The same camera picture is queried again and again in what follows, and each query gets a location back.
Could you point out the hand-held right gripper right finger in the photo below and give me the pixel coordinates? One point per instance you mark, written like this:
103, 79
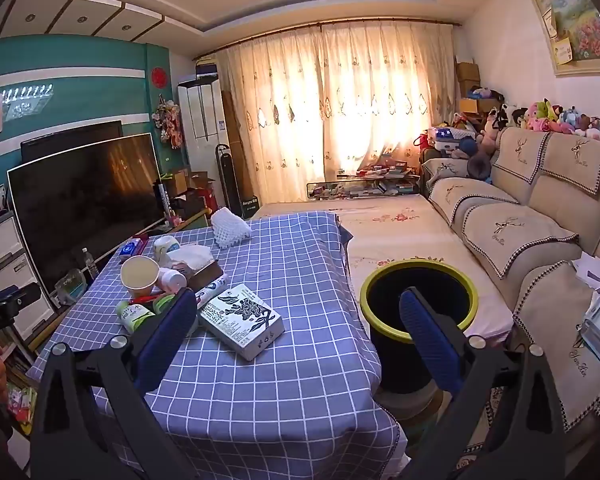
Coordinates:
430, 345

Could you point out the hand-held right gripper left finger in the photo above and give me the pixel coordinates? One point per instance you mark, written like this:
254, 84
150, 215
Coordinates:
167, 340

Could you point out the green and white drink container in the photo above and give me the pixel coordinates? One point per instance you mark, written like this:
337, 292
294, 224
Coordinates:
135, 316
166, 302

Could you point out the red packet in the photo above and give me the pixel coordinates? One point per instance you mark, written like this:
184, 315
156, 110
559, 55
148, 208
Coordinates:
149, 299

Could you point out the black bin with yellow rim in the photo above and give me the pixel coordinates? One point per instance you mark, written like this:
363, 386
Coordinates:
385, 345

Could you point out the white pill bottle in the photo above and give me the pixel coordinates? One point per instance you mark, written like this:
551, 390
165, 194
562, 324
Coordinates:
172, 278

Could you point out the white tube with blue print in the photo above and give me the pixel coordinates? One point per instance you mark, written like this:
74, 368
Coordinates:
212, 290

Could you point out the paper cup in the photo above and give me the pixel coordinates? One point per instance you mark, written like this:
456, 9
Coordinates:
137, 275

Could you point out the black and white printed box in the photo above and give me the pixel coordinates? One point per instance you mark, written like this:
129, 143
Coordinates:
240, 320

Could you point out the brown cardboard piece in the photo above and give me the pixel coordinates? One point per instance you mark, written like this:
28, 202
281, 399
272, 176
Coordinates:
207, 272

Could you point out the white tissue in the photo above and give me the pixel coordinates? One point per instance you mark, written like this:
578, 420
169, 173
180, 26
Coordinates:
192, 255

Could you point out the white jar with blue print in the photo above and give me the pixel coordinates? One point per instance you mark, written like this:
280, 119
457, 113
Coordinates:
166, 247

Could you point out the white foam fruit net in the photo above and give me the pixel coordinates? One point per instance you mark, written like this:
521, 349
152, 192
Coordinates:
230, 227

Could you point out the white drawer cabinet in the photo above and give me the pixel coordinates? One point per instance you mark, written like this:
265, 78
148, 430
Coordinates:
2, 242

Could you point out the clear water bottle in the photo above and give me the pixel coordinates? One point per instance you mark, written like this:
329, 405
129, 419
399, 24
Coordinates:
87, 260

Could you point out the blue tissue pack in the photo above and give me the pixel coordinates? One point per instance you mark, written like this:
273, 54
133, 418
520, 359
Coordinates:
130, 250

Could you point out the pile of colourful packets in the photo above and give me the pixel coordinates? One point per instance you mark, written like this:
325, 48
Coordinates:
20, 405

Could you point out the maroon tray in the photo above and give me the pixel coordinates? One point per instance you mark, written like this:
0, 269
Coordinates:
141, 236

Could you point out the floral bed sheet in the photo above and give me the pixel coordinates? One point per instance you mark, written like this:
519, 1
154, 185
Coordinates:
405, 230

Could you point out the large curved television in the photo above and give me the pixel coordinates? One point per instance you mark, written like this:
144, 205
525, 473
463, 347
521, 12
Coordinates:
80, 200

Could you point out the beige sofa with deer covers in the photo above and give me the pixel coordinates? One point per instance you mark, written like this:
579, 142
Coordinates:
505, 240

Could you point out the blue checkered tablecloth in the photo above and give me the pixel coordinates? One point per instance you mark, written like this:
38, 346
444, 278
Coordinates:
290, 270

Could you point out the black tube with white print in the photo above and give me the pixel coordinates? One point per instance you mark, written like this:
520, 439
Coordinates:
162, 199

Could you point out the red fire extinguisher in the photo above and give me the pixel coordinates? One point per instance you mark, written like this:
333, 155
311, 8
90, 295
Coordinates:
211, 200

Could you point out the small black carton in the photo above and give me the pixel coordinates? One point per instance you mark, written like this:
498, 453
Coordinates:
248, 202

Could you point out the open cardboard box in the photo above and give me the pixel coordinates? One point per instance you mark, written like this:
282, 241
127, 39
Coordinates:
185, 180

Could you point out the black tower fan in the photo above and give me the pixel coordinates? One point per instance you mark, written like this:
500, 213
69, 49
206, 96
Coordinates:
227, 175

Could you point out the white papers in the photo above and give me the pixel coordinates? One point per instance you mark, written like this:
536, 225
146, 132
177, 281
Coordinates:
595, 270

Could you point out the cluttered glass coffee table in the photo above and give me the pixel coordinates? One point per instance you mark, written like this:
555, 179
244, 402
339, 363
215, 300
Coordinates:
330, 191

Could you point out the white and blue bag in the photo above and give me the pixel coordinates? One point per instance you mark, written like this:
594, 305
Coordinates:
447, 139

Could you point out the hanging flower ornament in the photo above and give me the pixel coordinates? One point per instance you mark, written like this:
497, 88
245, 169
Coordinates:
167, 122

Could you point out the white standing air conditioner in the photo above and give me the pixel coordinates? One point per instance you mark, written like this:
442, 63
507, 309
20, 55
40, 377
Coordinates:
202, 120

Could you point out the low cardboard box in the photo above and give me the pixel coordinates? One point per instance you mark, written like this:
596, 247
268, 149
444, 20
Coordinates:
475, 106

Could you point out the cream embroidered curtain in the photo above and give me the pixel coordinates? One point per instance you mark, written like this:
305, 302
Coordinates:
330, 110

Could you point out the row of plush toys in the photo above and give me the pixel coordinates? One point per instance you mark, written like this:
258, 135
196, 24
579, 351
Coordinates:
540, 112

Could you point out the tall cardboard box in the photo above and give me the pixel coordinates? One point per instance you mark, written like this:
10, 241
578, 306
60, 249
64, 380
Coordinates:
467, 77

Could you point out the box on air conditioner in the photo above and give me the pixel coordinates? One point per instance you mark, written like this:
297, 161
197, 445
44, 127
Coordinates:
207, 69

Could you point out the brown curtain rod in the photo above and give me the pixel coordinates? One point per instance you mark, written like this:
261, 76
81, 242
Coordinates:
405, 21

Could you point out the framed flower painting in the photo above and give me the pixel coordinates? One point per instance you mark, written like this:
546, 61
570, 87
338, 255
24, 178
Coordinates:
580, 20

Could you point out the mirrored wall decoration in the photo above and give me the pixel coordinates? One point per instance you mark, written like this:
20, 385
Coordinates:
27, 99

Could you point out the red round wall decoration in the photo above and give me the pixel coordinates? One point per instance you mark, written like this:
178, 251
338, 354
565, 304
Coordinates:
159, 76

